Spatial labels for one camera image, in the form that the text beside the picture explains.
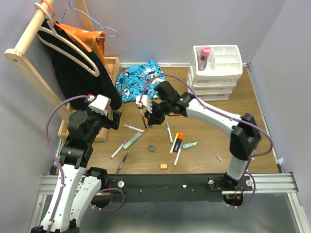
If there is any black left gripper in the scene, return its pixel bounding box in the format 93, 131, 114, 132
85, 100, 122, 143

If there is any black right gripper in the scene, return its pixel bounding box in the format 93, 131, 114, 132
144, 100, 172, 126

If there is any grey round tin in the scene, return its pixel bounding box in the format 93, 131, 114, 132
148, 145, 155, 152

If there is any pink lid pen tube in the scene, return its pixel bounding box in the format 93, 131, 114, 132
198, 46, 212, 70

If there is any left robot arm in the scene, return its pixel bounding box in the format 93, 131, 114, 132
31, 109, 121, 233

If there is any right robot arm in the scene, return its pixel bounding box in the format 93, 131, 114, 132
136, 81, 261, 190

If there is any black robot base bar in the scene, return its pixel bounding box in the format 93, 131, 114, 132
89, 172, 253, 207

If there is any red clear-cap pen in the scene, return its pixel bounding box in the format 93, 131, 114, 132
139, 109, 148, 132

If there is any pink cap white marker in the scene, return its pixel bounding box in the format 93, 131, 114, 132
123, 124, 145, 133

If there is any purple cap white marker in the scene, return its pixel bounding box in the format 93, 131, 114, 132
110, 140, 128, 159

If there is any grey cap white marker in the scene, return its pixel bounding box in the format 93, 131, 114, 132
166, 122, 173, 144

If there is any mint grey highlighter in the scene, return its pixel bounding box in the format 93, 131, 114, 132
123, 132, 142, 150

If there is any yellow cap white marker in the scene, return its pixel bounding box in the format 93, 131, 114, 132
170, 132, 179, 154

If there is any orange black highlighter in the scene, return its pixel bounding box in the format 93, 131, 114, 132
173, 133, 184, 152

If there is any dark purple pen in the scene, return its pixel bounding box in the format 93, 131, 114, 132
116, 152, 129, 174

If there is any blue cap white marker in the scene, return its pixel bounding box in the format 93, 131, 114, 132
173, 143, 183, 167

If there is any blue shark print cloth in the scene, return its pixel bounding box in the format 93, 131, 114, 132
115, 60, 166, 102

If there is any tan eraser block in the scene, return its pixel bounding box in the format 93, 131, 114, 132
160, 164, 168, 169

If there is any black hanging garment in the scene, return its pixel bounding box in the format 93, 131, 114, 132
38, 26, 121, 110

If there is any orange garment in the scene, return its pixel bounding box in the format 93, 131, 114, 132
57, 23, 114, 81

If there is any white drawer organizer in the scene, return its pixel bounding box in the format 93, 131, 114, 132
187, 45, 243, 101

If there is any white wooden hanger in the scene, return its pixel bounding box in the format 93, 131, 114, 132
33, 2, 101, 77

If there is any wooden clothes rack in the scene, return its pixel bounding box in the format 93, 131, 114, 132
4, 2, 120, 142

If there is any orange hanger hook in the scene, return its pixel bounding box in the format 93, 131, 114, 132
41, 0, 55, 16

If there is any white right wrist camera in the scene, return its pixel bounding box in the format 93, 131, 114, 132
135, 95, 153, 113

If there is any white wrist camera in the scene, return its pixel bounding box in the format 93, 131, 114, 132
87, 95, 111, 116
135, 95, 153, 113

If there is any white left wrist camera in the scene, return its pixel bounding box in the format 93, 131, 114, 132
87, 95, 111, 116

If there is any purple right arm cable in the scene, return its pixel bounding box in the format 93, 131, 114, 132
139, 74, 274, 209

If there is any blue wire hanger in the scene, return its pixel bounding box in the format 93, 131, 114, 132
57, 0, 119, 39

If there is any aluminium rail frame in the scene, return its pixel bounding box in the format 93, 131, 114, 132
38, 62, 311, 233

